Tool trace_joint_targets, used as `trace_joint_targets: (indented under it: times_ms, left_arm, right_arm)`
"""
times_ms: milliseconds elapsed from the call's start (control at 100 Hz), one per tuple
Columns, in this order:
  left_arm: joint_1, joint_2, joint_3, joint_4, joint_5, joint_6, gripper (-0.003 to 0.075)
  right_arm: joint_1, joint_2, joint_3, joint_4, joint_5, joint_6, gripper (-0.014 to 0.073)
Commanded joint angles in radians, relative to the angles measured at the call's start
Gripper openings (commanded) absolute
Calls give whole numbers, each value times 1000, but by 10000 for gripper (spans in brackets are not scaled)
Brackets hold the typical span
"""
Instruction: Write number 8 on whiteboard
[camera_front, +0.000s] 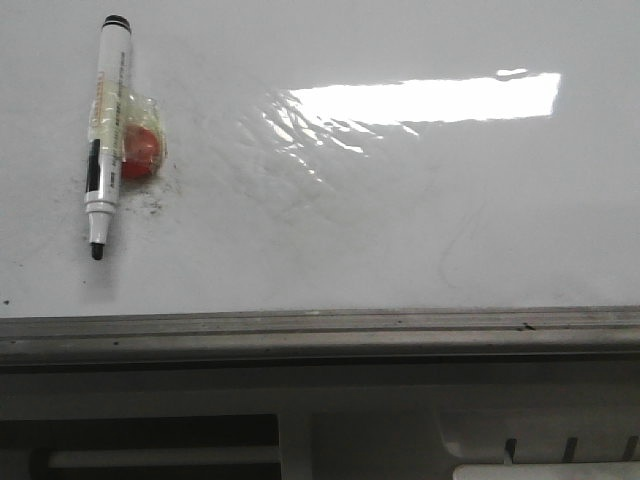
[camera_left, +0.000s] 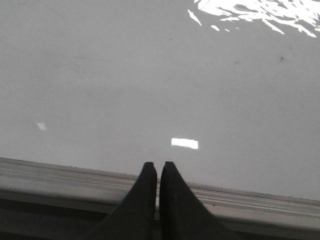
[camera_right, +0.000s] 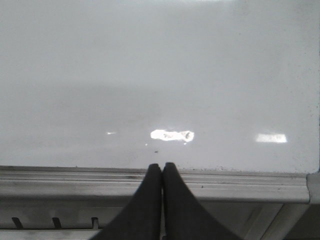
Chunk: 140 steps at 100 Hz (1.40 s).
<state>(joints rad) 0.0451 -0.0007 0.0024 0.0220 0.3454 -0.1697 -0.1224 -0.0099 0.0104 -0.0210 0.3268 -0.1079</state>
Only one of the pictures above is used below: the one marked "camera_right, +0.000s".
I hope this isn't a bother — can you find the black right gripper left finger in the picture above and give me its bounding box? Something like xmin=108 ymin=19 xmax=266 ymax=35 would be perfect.
xmin=91 ymin=163 xmax=162 ymax=240

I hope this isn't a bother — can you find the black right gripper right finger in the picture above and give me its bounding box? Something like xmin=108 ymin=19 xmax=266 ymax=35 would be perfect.
xmin=162 ymin=162 xmax=240 ymax=240

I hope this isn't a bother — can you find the white metal stand frame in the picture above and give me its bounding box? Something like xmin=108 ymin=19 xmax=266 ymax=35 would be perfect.
xmin=0 ymin=199 xmax=320 ymax=240

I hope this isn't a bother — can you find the white whiteboard with aluminium frame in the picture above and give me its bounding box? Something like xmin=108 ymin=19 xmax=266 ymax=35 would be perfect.
xmin=0 ymin=0 xmax=320 ymax=203

